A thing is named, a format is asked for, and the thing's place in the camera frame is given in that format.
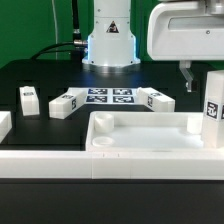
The white front fence bar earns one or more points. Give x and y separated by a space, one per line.
205 165

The white desk tabletop tray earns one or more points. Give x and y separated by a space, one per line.
117 131

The white left fence block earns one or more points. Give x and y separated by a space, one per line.
5 124

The fiducial marker sheet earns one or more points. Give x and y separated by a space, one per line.
117 96

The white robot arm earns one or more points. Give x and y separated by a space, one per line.
112 45

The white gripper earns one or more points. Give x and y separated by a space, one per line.
186 30

